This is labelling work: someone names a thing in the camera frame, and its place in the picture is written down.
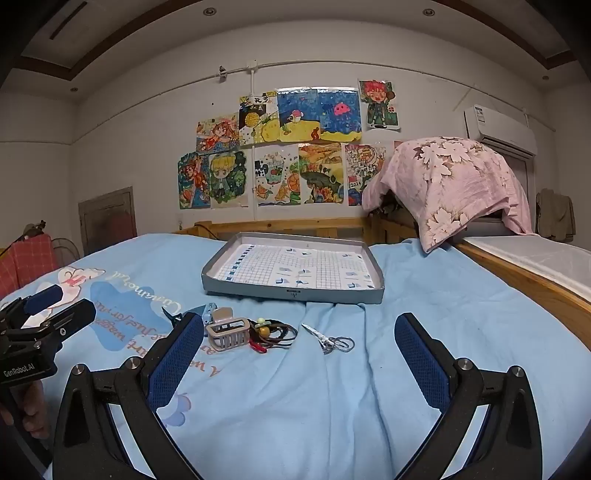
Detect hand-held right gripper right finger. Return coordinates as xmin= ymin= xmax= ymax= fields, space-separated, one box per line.
xmin=393 ymin=312 xmax=543 ymax=480

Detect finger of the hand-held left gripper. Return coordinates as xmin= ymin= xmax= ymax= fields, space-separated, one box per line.
xmin=0 ymin=284 xmax=64 ymax=324
xmin=21 ymin=298 xmax=97 ymax=357

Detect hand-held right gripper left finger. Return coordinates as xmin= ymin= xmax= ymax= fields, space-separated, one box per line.
xmin=52 ymin=312 xmax=206 ymax=480

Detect beige claw hair clip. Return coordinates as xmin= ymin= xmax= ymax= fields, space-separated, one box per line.
xmin=205 ymin=308 xmax=251 ymax=354

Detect blue claw hair clip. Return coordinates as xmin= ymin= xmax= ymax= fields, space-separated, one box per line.
xmin=163 ymin=302 xmax=219 ymax=326

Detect brown hair tie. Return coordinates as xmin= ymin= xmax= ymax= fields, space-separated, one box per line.
xmin=261 ymin=325 xmax=296 ymax=350

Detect silver hair clip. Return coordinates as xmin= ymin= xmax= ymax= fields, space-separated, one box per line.
xmin=301 ymin=323 xmax=336 ymax=355

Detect black hair tie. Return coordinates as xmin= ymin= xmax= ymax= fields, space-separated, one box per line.
xmin=249 ymin=318 xmax=299 ymax=348

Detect grey shallow tray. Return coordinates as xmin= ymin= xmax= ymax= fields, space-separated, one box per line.
xmin=201 ymin=231 xmax=385 ymax=306

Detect person's left hand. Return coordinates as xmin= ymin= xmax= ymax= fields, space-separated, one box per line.
xmin=0 ymin=381 xmax=52 ymax=440

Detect red plaid cloth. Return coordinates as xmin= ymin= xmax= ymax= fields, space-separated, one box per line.
xmin=0 ymin=233 xmax=59 ymax=301

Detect brown door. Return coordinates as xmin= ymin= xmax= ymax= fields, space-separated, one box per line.
xmin=78 ymin=186 xmax=136 ymax=257

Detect light blue printed bedsheet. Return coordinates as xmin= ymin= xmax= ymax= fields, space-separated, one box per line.
xmin=0 ymin=231 xmax=591 ymax=480

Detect white grid paper liner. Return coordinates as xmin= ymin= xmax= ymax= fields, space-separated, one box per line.
xmin=221 ymin=244 xmax=374 ymax=291

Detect white mattress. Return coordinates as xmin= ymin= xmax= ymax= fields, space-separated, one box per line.
xmin=462 ymin=234 xmax=591 ymax=304

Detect wooden headboard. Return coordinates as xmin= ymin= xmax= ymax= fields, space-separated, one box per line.
xmin=173 ymin=217 xmax=426 ymax=244

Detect pink floral blanket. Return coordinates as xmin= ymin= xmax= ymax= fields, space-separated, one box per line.
xmin=361 ymin=135 xmax=539 ymax=254

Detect hanging olive clothes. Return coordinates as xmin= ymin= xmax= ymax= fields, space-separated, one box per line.
xmin=536 ymin=187 xmax=578 ymax=243

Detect white air conditioner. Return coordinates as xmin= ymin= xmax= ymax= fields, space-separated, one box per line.
xmin=463 ymin=105 xmax=539 ymax=156

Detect ceiling air vent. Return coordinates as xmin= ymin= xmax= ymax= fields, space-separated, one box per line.
xmin=49 ymin=1 xmax=89 ymax=41

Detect round wire fan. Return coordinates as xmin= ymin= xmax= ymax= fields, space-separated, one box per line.
xmin=49 ymin=237 xmax=80 ymax=269

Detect wooden bed frame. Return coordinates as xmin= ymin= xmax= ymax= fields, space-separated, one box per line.
xmin=455 ymin=240 xmax=591 ymax=334

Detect group of wall drawings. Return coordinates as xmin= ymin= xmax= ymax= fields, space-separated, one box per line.
xmin=178 ymin=79 xmax=402 ymax=209

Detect white wall conduit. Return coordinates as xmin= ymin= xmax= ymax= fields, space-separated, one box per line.
xmin=218 ymin=59 xmax=262 ymax=221

